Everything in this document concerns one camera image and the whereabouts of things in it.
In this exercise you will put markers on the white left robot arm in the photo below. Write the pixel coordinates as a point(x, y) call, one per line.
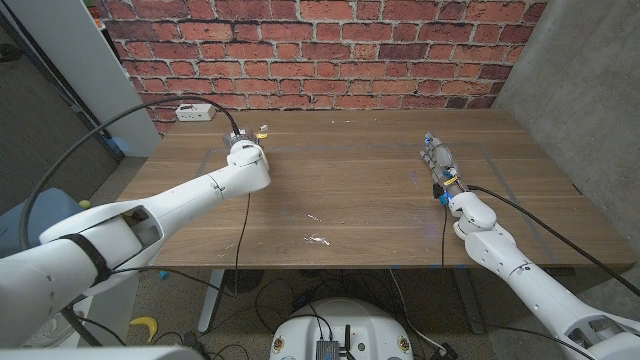
point(200, 187)

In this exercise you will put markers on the white table leg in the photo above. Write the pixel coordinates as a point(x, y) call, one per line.
point(212, 295)

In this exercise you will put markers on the small yellow-green ball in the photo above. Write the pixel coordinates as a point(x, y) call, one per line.
point(85, 204)

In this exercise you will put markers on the white power strip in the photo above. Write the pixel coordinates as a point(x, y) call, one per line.
point(195, 114)

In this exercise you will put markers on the black round floor object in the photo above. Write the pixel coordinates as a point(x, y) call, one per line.
point(245, 281)

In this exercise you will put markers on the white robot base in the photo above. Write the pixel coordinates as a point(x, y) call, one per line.
point(370, 325)

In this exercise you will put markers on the grey white sneaker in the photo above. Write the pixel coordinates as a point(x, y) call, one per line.
point(47, 330)

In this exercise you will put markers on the clear cellophane sheet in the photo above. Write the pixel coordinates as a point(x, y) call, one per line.
point(316, 240)

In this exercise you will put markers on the yellow banana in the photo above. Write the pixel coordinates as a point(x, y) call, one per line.
point(147, 325)

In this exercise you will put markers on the red brick print backdrop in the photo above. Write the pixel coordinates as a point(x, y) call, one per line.
point(325, 50)

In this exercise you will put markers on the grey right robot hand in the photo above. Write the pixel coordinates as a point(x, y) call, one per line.
point(442, 162)

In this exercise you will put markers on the grey table leg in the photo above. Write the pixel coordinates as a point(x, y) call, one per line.
point(467, 300)

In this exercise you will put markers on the black electronics box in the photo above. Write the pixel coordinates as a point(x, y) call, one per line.
point(327, 350)

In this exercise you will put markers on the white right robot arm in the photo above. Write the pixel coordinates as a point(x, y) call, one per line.
point(540, 295)

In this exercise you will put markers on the black plug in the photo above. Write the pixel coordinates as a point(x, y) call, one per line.
point(447, 351)

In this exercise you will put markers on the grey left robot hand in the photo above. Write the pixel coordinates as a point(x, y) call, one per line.
point(240, 136)

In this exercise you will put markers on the small blue floor object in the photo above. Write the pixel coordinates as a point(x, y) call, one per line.
point(164, 275)

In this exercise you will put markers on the white wall panel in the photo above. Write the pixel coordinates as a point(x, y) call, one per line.
point(75, 60)

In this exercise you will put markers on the white robot torso edge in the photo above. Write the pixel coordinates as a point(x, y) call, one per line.
point(100, 354)

